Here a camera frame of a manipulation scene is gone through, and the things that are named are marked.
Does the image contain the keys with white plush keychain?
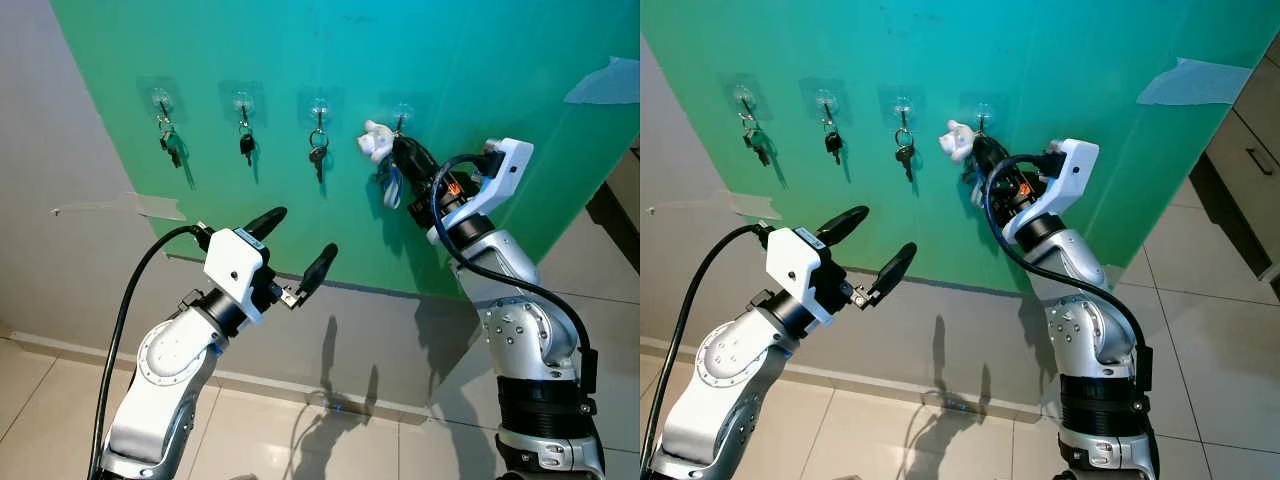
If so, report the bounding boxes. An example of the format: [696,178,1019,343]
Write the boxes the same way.
[938,113,991,206]
[358,113,413,211]

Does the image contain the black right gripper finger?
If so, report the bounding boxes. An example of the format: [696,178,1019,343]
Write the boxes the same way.
[394,152,434,187]
[971,135,1017,174]
[392,135,442,174]
[973,152,1010,188]

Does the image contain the dark cabinet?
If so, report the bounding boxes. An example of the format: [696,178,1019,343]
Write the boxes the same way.
[1188,30,1280,286]
[585,140,640,273]

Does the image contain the light blue tape patch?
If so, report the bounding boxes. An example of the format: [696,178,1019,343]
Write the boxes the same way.
[1136,57,1254,107]
[563,57,640,106]

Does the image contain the green wall board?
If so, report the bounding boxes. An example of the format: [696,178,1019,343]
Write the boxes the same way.
[50,0,640,299]
[640,0,1280,296]

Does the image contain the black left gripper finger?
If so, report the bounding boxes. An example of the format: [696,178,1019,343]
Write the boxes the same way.
[243,206,289,241]
[812,205,870,246]
[298,242,339,299]
[868,242,918,301]

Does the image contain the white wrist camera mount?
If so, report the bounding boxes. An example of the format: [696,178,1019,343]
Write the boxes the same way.
[1003,138,1101,246]
[430,138,535,244]
[203,228,269,324]
[765,227,834,326]

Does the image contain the clear adhesive wall hook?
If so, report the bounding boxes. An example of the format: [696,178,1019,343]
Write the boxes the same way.
[960,92,1011,135]
[298,85,344,131]
[718,73,766,124]
[220,80,266,126]
[380,92,433,136]
[800,78,849,125]
[138,75,184,126]
[880,84,926,131]

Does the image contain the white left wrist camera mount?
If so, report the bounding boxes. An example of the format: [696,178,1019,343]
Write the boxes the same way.
[203,228,269,324]
[765,227,834,326]

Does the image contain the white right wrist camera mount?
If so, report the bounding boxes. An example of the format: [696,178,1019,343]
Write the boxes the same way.
[430,138,535,244]
[1003,138,1101,246]

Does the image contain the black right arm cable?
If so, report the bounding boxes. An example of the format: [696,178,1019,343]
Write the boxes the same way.
[982,152,1156,396]
[430,150,599,396]

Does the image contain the grey tape strip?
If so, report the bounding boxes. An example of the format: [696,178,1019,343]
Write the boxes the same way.
[648,192,783,222]
[52,192,188,222]

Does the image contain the dark key bunch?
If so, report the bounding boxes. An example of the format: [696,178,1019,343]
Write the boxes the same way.
[740,112,771,167]
[156,115,184,169]

